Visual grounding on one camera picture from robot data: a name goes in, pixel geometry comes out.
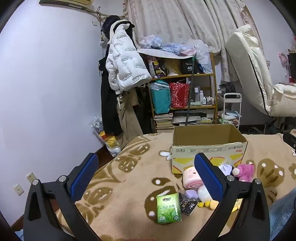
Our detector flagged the person's blue fuzzy clothing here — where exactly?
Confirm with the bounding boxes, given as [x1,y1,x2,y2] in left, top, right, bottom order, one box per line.
[268,191,296,241]

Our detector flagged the stack of books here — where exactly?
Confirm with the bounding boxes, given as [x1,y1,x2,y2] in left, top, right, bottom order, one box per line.
[154,113,174,133]

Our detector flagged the plastic bag of items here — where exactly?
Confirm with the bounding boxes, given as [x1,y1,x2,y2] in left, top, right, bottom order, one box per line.
[91,115,122,157]

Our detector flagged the printed cardboard box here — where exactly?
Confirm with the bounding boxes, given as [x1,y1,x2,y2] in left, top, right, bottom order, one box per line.
[171,124,248,175]

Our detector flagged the wooden shelf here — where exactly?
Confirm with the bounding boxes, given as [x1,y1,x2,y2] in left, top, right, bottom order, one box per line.
[148,52,218,133]

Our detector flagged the row of cosmetic bottles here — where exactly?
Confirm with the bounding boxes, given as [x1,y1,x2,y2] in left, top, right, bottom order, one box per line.
[194,86,214,106]

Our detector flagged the black coat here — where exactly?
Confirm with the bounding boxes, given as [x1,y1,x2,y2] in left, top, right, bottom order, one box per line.
[98,15,136,137]

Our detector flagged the white duck plush toy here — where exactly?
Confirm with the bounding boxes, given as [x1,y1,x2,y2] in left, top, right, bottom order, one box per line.
[197,184,220,209]

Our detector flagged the white puffer jacket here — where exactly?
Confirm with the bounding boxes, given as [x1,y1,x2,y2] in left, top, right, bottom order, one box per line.
[106,20,152,91]

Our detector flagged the black rod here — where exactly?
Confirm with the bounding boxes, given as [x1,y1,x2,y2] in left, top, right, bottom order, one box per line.
[185,57,196,127]

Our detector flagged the teal bag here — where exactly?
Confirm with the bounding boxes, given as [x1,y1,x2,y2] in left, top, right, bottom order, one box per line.
[150,81,171,114]

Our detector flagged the floral curtain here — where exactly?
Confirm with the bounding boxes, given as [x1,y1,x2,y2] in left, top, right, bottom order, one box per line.
[122,0,264,81]

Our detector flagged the black packet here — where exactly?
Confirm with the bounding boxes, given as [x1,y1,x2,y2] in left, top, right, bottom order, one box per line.
[180,198,200,216]

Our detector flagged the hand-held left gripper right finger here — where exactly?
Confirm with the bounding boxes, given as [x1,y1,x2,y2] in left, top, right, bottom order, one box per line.
[194,152,271,241]

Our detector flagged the white flat board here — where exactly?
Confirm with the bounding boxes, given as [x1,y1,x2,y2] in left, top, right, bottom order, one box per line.
[137,48,197,59]

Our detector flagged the air conditioner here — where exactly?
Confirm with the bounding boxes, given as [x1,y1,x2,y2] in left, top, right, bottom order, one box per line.
[39,0,93,11]

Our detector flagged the beige pants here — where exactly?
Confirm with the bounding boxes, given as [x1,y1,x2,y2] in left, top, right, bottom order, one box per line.
[117,89,144,147]

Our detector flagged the black box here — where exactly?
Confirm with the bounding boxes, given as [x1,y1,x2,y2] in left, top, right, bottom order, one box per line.
[180,59,197,75]

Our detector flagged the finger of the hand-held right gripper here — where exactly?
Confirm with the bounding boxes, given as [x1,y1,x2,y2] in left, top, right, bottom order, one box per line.
[282,130,296,154]

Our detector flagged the pink roll plush toy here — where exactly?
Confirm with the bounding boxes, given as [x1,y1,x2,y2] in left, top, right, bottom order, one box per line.
[183,165,204,189]

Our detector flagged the purple plush toy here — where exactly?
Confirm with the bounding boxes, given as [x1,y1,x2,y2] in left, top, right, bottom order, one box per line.
[218,163,233,178]

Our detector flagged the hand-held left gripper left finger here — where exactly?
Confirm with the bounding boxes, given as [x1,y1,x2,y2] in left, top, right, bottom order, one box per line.
[23,152,100,241]

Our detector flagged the white padded chair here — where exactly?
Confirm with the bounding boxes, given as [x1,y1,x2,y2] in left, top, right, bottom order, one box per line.
[225,24,296,117]

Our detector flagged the pile of papers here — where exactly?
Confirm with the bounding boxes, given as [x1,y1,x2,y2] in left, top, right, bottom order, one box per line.
[173,110,214,127]

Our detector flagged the white cart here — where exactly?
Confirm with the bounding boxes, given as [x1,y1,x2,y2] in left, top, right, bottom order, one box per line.
[217,93,242,129]

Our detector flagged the pink fan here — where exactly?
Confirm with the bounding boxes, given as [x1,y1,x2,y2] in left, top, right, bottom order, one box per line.
[279,53,290,77]

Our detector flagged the small purple plush piece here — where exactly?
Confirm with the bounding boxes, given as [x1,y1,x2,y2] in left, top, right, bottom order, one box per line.
[178,189,200,200]

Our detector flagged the magenta bear plush toy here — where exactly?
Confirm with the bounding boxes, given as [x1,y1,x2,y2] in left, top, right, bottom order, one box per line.
[232,163,255,182]

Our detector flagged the pile of plastic bags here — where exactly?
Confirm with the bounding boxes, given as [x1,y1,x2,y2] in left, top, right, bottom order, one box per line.
[139,35,208,55]

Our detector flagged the red bag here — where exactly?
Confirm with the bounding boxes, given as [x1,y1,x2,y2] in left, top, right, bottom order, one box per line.
[169,82,190,108]

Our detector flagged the green tissue pack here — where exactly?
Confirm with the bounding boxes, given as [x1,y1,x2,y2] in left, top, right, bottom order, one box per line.
[156,193,182,224]

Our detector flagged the patterned purple bag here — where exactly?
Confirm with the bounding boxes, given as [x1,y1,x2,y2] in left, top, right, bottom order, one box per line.
[148,56,167,78]

